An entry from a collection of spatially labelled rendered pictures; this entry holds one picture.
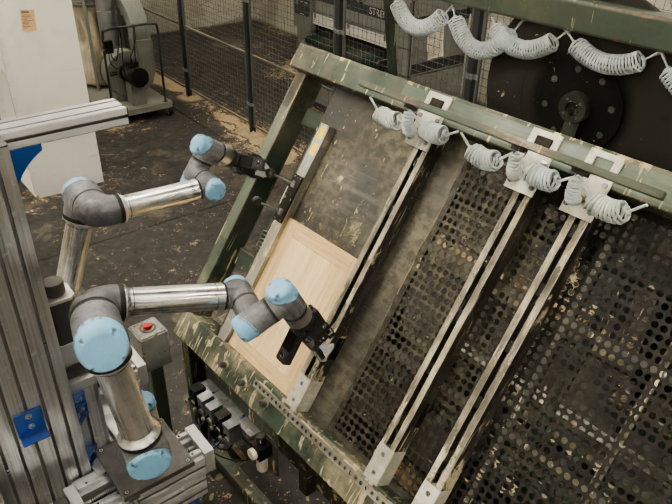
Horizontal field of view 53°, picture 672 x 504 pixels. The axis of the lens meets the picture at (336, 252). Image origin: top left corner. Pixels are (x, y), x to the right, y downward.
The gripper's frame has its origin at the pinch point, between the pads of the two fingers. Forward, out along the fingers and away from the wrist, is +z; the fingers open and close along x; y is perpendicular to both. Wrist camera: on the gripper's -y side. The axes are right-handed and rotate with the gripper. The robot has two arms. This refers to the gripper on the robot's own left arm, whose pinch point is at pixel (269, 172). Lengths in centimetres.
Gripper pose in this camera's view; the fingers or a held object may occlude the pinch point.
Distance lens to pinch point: 262.4
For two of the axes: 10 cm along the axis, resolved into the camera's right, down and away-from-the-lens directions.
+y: -7.6, -0.8, 6.4
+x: -2.0, 9.8, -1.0
